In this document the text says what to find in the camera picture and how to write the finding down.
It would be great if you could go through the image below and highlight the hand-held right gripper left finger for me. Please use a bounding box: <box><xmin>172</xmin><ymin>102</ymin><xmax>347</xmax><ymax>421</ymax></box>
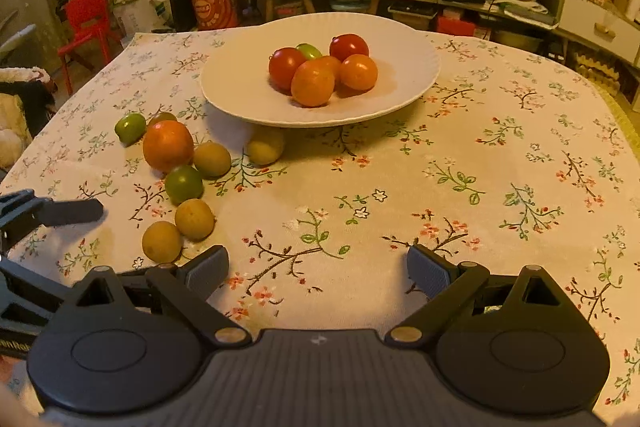
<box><xmin>62</xmin><ymin>245</ymin><xmax>252</xmax><ymax>349</ymax></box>

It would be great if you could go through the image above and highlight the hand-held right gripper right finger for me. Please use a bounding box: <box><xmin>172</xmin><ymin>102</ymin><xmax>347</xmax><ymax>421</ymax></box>
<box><xmin>406</xmin><ymin>244</ymin><xmax>581</xmax><ymax>343</ymax></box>

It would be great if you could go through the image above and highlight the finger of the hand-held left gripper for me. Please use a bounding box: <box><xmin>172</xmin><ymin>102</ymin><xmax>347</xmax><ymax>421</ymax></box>
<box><xmin>0</xmin><ymin>259</ymin><xmax>71</xmax><ymax>308</ymax></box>
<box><xmin>0</xmin><ymin>189</ymin><xmax>104</xmax><ymax>253</ymax></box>

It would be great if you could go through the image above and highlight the yellow longan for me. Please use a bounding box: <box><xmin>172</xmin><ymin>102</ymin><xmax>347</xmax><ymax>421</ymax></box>
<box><xmin>175</xmin><ymin>199</ymin><xmax>216</xmax><ymax>241</ymax></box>
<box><xmin>193</xmin><ymin>142</ymin><xmax>232</xmax><ymax>179</ymax></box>
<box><xmin>245</xmin><ymin>129</ymin><xmax>286</xmax><ymax>166</ymax></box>
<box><xmin>142</xmin><ymin>221</ymin><xmax>183</xmax><ymax>264</ymax></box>

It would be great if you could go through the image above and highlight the large orange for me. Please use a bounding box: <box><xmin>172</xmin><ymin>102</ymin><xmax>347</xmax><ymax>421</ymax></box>
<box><xmin>142</xmin><ymin>120</ymin><xmax>195</xmax><ymax>174</ymax></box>

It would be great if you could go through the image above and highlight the white ribbed plate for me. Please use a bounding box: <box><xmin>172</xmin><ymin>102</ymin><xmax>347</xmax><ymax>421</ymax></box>
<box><xmin>200</xmin><ymin>12</ymin><xmax>442</xmax><ymax>128</ymax></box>

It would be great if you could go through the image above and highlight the orange tomato mid-left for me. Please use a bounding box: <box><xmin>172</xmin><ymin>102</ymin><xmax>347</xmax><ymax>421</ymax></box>
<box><xmin>339</xmin><ymin>54</ymin><xmax>379</xmax><ymax>92</ymax></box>

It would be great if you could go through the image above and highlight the orange tomato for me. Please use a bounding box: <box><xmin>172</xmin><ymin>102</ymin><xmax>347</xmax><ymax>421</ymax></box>
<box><xmin>290</xmin><ymin>60</ymin><xmax>336</xmax><ymax>108</ymax></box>

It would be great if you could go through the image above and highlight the red tomato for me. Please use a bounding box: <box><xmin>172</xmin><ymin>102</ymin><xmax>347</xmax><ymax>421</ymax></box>
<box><xmin>329</xmin><ymin>34</ymin><xmax>370</xmax><ymax>62</ymax></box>
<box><xmin>268</xmin><ymin>47</ymin><xmax>307</xmax><ymax>92</ymax></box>

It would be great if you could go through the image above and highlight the small orange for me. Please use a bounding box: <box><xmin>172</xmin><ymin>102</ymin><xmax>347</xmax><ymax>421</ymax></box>
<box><xmin>315</xmin><ymin>55</ymin><xmax>343</xmax><ymax>82</ymax></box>

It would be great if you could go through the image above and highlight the fluffy white cushion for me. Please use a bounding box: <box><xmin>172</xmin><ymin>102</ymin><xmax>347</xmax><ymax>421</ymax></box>
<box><xmin>0</xmin><ymin>66</ymin><xmax>56</xmax><ymax>170</ymax></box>

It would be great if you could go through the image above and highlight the grey chair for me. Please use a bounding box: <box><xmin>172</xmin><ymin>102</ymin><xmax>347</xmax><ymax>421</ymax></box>
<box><xmin>0</xmin><ymin>24</ymin><xmax>38</xmax><ymax>55</ymax></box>

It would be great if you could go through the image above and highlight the red plastic chair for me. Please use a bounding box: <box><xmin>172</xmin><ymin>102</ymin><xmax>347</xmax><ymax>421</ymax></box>
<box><xmin>57</xmin><ymin>0</ymin><xmax>121</xmax><ymax>95</ymax></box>

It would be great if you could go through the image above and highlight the white plastic bag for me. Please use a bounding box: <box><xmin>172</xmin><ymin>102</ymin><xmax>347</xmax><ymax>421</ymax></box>
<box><xmin>112</xmin><ymin>0</ymin><xmax>171</xmax><ymax>40</ymax></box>

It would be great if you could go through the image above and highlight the black chair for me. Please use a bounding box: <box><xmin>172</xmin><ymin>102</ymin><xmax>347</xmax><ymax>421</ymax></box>
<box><xmin>168</xmin><ymin>0</ymin><xmax>193</xmax><ymax>30</ymax></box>

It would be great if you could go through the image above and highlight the red box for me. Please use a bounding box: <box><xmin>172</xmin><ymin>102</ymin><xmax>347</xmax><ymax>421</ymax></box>
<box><xmin>436</xmin><ymin>16</ymin><xmax>476</xmax><ymax>38</ymax></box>

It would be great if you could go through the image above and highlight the orange printed bag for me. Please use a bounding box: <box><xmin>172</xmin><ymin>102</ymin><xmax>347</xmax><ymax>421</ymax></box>
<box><xmin>183</xmin><ymin>0</ymin><xmax>239</xmax><ymax>31</ymax></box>

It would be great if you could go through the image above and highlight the yellow fringed cloth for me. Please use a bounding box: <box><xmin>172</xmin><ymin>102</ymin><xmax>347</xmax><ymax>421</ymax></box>
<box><xmin>592</xmin><ymin>84</ymin><xmax>640</xmax><ymax>135</ymax></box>

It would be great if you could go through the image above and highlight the long low cabinet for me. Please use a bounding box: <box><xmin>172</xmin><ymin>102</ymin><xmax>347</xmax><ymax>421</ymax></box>
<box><xmin>430</xmin><ymin>0</ymin><xmax>640</xmax><ymax>68</ymax></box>

